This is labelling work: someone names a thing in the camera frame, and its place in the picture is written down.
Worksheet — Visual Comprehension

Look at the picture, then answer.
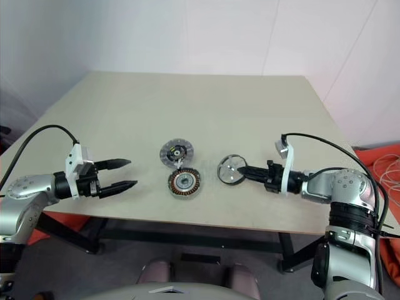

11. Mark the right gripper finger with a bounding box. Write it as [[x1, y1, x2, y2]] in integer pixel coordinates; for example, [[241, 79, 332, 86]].
[[236, 166, 269, 176], [242, 172, 269, 183]]

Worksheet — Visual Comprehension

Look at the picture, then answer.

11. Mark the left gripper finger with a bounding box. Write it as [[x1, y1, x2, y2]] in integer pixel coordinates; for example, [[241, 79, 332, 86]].
[[99, 180, 139, 198], [95, 158, 132, 172]]

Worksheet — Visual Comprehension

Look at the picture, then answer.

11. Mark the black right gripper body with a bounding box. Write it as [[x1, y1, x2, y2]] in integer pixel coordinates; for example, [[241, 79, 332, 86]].
[[264, 159, 287, 194]]

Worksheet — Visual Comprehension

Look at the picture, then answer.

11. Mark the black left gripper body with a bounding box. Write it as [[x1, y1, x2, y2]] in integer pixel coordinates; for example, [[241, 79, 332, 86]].
[[77, 162, 104, 200]]

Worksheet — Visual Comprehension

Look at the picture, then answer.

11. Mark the silver metal ring cap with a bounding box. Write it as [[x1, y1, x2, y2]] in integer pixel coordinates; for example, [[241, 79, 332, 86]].
[[216, 153, 248, 185]]

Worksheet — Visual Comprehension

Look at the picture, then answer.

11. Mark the silver motor stator housing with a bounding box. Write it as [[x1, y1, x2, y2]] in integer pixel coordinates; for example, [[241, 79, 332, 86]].
[[167, 168, 201, 199]]

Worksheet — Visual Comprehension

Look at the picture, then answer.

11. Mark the silver motor end cover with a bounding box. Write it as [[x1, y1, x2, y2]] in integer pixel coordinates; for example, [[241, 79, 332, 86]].
[[159, 139, 194, 169]]

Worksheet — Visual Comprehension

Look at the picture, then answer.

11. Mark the orange cushion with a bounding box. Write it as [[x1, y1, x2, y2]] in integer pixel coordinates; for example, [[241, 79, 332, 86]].
[[29, 212, 94, 246], [352, 146, 400, 300]]

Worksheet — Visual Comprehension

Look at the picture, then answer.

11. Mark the dark maroon rounded shape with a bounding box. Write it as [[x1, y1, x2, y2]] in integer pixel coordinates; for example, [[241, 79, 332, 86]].
[[229, 262, 260, 298], [139, 258, 174, 290]]

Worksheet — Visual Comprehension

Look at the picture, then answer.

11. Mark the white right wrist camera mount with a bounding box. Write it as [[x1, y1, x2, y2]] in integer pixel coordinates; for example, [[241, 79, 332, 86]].
[[274, 137, 296, 197]]

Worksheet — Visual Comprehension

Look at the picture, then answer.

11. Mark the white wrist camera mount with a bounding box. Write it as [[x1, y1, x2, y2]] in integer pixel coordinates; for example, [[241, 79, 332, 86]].
[[274, 137, 296, 197], [64, 143, 95, 200]]

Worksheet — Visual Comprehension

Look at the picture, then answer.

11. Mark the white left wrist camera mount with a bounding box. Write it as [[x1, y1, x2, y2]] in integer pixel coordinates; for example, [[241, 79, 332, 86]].
[[64, 143, 95, 200]]

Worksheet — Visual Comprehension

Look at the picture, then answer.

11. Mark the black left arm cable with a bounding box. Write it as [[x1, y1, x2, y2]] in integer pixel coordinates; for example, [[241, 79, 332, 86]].
[[0, 124, 79, 188]]

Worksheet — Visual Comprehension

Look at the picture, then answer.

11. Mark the black metal table frame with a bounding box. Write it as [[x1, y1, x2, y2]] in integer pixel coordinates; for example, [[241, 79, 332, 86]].
[[34, 212, 329, 276]]

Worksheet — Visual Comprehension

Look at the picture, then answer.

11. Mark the white cable bundle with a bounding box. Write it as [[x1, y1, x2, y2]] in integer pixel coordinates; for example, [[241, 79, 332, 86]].
[[373, 152, 400, 191]]

